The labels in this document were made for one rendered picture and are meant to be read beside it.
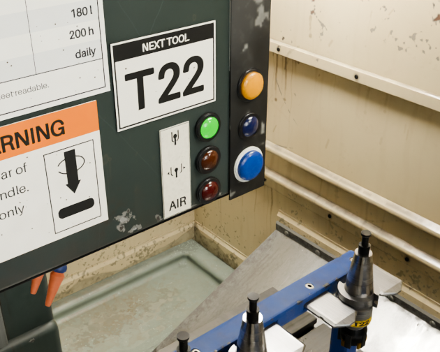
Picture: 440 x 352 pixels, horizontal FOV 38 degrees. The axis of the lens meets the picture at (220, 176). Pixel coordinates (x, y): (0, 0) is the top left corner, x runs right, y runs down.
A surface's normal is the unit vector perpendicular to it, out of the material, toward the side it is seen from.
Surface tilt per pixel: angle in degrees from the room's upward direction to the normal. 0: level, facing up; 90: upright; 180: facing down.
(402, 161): 90
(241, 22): 90
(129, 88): 90
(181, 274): 0
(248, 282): 24
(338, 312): 0
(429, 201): 90
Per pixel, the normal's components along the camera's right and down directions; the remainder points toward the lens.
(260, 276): -0.32, -0.66
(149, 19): 0.64, 0.38
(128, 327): 0.00, -0.87
